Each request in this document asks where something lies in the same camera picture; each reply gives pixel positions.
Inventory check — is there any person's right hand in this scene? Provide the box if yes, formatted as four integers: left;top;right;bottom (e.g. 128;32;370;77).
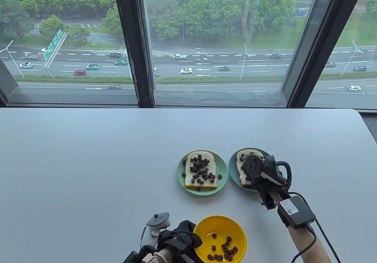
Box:
242;169;290;210

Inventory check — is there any black wrist sensor box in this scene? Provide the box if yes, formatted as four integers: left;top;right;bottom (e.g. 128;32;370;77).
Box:
122;251;140;263
277;195;316;228

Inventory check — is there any white toast slice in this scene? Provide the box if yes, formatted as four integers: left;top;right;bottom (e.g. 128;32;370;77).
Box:
236;149;264;187
185;151;218;190

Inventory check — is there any blue plate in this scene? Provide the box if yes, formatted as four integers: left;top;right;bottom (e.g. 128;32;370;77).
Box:
228;149;280;192

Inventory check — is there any beige strap wristwatch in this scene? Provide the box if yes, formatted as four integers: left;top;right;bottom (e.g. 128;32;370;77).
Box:
142;253;165;263

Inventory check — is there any green road sign gantry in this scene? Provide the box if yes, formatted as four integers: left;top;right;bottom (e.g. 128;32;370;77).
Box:
43;29;69;69

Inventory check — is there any green plate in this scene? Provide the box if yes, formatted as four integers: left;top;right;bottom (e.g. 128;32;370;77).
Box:
177;151;228;196

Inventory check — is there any person's right forearm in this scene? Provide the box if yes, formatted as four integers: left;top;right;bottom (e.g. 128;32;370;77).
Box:
269;185;333;263

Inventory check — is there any pile of dark cranberries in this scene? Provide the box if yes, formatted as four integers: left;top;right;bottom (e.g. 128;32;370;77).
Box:
207;233;238;261

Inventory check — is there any person's left forearm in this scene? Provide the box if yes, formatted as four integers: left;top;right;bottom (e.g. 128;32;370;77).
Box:
159;238;181;263

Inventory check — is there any grey tracking controller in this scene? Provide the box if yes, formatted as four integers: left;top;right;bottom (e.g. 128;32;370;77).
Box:
243;154;292;188
140;212;171;250

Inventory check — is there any yellow bowl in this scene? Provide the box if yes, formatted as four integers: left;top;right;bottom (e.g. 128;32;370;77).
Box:
193;215;247;263

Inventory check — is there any person's left hand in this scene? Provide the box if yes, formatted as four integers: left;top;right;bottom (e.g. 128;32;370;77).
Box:
156;220;204;260

